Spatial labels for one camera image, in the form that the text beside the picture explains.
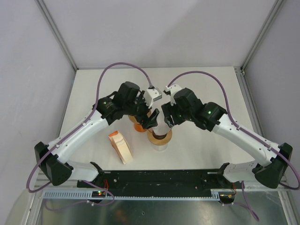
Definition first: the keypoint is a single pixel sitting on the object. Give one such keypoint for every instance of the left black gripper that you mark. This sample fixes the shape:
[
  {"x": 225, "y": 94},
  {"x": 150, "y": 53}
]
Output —
[{"x": 147, "y": 122}]

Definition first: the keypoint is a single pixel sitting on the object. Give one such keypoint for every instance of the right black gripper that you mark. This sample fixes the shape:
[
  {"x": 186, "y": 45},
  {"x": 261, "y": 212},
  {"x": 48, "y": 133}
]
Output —
[{"x": 168, "y": 110}]

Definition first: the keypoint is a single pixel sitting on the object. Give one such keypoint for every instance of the white paper coffee filter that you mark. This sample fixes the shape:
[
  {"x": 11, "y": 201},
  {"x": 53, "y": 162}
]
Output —
[{"x": 162, "y": 128}]

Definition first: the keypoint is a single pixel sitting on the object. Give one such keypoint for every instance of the orange glass carafe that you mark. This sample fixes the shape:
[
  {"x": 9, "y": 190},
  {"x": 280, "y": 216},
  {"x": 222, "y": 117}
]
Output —
[{"x": 139, "y": 128}]

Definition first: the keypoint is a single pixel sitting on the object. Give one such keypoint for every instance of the clear glass carafe brown collar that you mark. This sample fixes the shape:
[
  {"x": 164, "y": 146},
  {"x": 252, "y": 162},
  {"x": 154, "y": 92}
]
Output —
[{"x": 160, "y": 147}]

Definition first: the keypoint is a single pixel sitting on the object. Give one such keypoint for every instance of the coffee filter pack orange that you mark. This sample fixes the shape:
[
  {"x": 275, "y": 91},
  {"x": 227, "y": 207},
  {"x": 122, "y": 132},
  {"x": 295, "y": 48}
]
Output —
[{"x": 121, "y": 146}]

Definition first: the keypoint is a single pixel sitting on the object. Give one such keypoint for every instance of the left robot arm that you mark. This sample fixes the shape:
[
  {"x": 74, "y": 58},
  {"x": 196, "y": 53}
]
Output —
[{"x": 53, "y": 158}]

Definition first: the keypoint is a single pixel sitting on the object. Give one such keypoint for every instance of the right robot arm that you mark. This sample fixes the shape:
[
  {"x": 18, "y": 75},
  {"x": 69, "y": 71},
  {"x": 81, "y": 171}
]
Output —
[{"x": 269, "y": 164}]

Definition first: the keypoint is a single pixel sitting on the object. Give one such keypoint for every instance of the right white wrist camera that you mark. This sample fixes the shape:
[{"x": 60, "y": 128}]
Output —
[{"x": 171, "y": 91}]

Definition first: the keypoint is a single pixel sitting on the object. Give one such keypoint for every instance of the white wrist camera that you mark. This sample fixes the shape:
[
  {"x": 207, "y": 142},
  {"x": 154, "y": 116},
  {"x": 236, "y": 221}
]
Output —
[
  {"x": 152, "y": 95},
  {"x": 171, "y": 91}
]

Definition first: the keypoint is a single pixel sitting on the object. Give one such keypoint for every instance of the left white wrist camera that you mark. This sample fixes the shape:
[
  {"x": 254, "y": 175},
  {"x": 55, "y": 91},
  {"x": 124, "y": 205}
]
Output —
[{"x": 152, "y": 95}]

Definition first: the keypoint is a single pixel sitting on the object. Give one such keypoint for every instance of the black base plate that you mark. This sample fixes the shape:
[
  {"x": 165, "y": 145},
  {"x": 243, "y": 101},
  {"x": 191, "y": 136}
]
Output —
[{"x": 163, "y": 181}]

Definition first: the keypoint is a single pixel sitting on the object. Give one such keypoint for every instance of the grey cable duct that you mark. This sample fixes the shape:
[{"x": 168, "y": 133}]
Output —
[{"x": 211, "y": 195}]

